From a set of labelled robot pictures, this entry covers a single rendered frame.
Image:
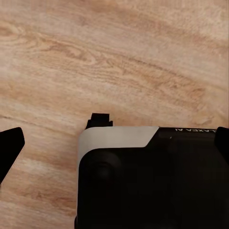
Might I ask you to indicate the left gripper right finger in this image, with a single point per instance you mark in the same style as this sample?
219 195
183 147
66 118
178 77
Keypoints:
221 142

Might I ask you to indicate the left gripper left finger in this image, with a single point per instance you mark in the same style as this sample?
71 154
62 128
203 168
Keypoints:
11 143

